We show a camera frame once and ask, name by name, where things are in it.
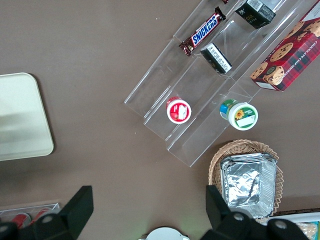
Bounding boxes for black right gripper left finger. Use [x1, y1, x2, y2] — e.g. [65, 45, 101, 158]
[0, 185, 95, 240]

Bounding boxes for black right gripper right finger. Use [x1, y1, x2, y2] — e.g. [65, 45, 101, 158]
[202, 184, 311, 240]

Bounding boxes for light tan wicker basket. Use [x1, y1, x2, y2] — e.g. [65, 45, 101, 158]
[208, 139, 284, 224]

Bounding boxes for beige plastic tray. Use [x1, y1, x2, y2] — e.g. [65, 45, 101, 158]
[0, 72, 55, 162]

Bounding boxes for clear acrylic bottle rack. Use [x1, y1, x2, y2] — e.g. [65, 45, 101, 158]
[0, 199, 62, 227]

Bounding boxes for stacked aluminium foil trays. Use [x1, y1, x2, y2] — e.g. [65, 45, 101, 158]
[219, 152, 279, 218]

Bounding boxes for white plastic snack bin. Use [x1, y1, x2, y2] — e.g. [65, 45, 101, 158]
[266, 211, 320, 240]

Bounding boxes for large clear cracker bag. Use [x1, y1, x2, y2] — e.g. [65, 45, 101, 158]
[296, 221, 320, 240]

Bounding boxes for green lidded yogurt cup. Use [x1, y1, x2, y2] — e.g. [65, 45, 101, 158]
[219, 98, 259, 132]

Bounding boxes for red lidded yogurt cup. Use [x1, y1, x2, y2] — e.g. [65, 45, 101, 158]
[166, 96, 193, 125]

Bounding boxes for clear acrylic stepped shelf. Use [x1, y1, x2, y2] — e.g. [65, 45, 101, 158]
[123, 0, 320, 168]

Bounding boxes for small black carton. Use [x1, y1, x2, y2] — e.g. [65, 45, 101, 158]
[234, 0, 277, 30]
[199, 42, 233, 75]

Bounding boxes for red tartan cookie box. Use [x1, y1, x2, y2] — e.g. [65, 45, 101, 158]
[249, 1, 320, 93]

